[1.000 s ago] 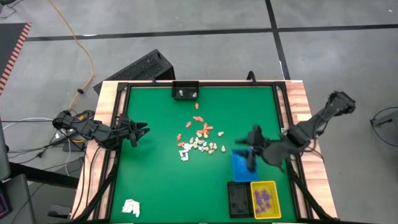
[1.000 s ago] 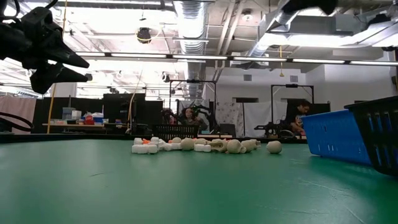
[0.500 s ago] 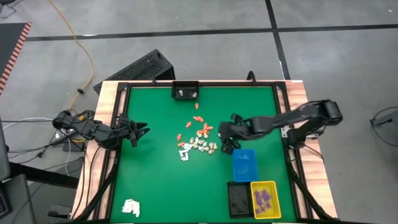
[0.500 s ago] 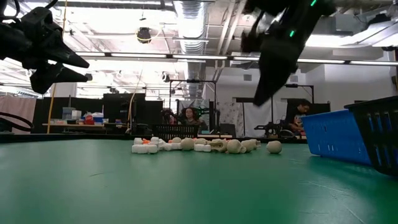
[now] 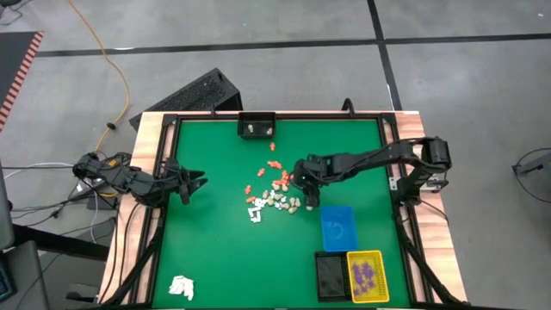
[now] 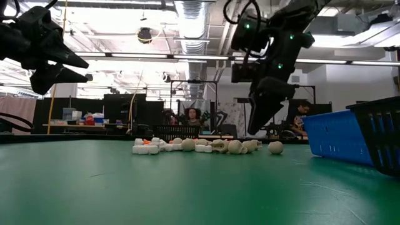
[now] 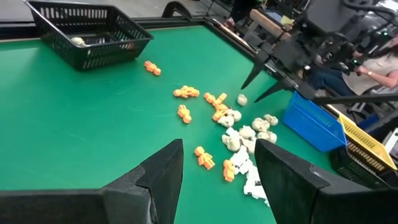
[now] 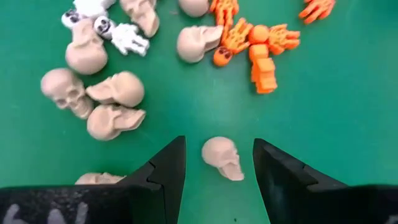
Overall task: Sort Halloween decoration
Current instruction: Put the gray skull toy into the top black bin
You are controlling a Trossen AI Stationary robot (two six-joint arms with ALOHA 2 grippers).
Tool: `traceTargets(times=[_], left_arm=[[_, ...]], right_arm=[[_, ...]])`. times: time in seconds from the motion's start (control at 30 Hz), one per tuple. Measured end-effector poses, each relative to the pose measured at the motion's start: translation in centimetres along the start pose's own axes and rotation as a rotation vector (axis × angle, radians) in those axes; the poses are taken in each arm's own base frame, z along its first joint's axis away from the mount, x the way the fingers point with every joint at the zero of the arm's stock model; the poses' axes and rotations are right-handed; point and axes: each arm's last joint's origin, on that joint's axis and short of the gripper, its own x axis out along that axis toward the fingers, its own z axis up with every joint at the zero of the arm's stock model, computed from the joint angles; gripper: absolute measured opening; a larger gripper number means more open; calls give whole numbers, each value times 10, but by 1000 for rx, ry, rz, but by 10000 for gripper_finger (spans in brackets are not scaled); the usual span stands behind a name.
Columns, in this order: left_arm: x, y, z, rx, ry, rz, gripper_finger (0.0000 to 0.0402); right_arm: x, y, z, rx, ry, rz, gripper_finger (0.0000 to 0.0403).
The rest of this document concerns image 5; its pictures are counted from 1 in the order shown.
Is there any blue plastic basket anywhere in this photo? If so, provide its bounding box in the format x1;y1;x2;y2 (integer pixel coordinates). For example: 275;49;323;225
319;205;360;253

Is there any yellow cable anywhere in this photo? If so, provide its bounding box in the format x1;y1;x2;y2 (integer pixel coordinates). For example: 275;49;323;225
66;0;132;152

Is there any long black plastic basket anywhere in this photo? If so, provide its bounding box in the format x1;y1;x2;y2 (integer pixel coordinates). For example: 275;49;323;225
314;251;350;302

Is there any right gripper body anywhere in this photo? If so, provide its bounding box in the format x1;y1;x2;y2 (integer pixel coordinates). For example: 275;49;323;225
294;155;328;193

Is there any grey furniture panel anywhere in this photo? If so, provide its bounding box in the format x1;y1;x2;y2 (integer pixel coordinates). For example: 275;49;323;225
0;239;52;310

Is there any small black plastic basket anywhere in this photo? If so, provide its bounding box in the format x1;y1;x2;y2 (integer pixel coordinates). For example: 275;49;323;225
237;110;277;140

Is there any black furniture beam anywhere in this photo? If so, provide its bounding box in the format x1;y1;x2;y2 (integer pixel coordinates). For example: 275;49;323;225
11;222;111;263

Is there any yellow plastic basket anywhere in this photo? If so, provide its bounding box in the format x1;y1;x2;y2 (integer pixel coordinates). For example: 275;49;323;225
346;249;391;304

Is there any white floor cable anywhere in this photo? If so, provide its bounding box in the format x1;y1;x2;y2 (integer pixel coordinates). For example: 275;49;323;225
2;161;77;180

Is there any crumpled white paper piece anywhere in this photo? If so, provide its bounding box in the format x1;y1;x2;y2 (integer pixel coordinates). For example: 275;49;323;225
168;274;195;301

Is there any black mat with orange stripes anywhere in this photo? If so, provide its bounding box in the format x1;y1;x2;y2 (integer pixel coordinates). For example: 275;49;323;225
0;30;46;133

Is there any black computer tower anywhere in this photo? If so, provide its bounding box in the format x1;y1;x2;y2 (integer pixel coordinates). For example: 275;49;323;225
128;66;244;132

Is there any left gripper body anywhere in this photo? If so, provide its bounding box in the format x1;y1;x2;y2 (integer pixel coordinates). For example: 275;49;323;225
161;161;193;203

